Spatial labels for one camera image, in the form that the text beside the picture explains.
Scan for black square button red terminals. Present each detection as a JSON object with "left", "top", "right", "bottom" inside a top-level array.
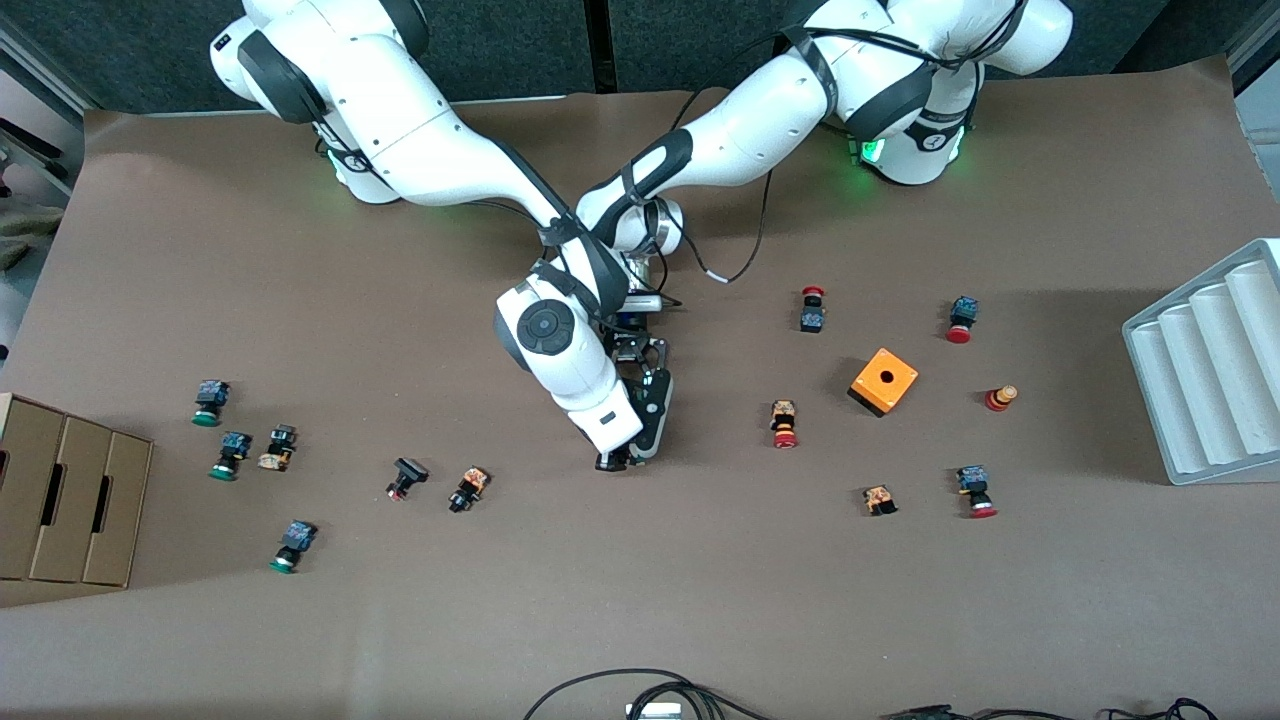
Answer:
[{"left": 386, "top": 456, "right": 430, "bottom": 502}]

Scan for green mushroom push button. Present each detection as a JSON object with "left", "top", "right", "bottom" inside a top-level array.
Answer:
[
  {"left": 209, "top": 431, "right": 253, "bottom": 482},
  {"left": 191, "top": 379, "right": 232, "bottom": 429},
  {"left": 268, "top": 519, "right": 319, "bottom": 575}
]

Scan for brown cardboard box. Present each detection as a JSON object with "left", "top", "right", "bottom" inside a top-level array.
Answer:
[
  {"left": 0, "top": 392, "right": 66, "bottom": 581},
  {"left": 28, "top": 415, "right": 113, "bottom": 584},
  {"left": 83, "top": 430, "right": 154, "bottom": 589}
]

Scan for white ridged plastic tray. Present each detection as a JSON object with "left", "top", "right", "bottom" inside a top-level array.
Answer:
[{"left": 1122, "top": 238, "right": 1280, "bottom": 487}]

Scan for olive cloth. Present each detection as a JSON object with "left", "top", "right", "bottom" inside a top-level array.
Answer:
[{"left": 0, "top": 205, "right": 61, "bottom": 273}]

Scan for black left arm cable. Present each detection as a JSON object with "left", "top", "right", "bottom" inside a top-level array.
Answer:
[{"left": 660, "top": 85, "right": 776, "bottom": 286}]

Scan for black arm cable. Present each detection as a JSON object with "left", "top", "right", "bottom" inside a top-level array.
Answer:
[
  {"left": 660, "top": 85, "right": 776, "bottom": 286},
  {"left": 470, "top": 130, "right": 601, "bottom": 331}
]

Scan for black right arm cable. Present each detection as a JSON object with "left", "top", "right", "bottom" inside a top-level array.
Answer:
[{"left": 470, "top": 130, "right": 601, "bottom": 331}]

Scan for orange button enclosure box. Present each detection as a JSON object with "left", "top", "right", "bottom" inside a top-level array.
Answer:
[{"left": 847, "top": 347, "right": 920, "bottom": 419}]

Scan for black looped cable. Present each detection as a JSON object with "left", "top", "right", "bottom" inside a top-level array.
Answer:
[{"left": 522, "top": 668, "right": 776, "bottom": 720}]

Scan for black vertical post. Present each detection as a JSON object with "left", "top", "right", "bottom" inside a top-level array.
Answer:
[{"left": 583, "top": 0, "right": 618, "bottom": 94}]

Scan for black cable with clip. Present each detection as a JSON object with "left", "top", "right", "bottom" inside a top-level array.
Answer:
[{"left": 880, "top": 704, "right": 1001, "bottom": 720}]

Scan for thin black cable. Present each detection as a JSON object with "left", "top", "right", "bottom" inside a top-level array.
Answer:
[{"left": 1100, "top": 697, "right": 1221, "bottom": 720}]

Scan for grey metal frame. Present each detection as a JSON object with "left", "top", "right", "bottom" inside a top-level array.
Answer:
[
  {"left": 0, "top": 20, "right": 86, "bottom": 201},
  {"left": 1226, "top": 8, "right": 1280, "bottom": 96}
]

